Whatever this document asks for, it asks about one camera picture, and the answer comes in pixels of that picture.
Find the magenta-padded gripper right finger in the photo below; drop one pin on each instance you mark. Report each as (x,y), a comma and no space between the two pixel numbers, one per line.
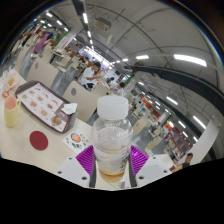
(151,170)

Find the group of ceiling lights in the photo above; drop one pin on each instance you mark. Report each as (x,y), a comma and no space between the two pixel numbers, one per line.
(190,60)

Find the yellow mug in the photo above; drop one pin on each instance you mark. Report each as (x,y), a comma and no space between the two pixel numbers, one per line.
(11,115)

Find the person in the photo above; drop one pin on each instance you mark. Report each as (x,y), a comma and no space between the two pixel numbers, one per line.
(41,43)
(186,161)
(119,90)
(88,76)

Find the clear white-capped drink bottle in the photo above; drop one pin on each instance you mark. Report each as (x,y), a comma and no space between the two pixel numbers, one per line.
(111,140)

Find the ceiling air conditioner unit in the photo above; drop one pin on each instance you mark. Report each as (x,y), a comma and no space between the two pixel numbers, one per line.
(102,24)

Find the flat round red coaster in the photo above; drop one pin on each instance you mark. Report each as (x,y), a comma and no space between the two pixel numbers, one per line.
(39,140)

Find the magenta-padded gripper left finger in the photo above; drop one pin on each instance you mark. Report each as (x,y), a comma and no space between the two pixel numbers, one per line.
(71,170)

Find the dark tray with paper liner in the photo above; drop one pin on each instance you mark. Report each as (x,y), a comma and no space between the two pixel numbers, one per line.
(40,103)

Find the beige chair with round hole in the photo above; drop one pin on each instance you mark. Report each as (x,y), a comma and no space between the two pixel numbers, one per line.
(83,100)
(43,71)

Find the crumpled white napkin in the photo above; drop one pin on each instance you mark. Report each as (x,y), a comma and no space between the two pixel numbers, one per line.
(69,108)

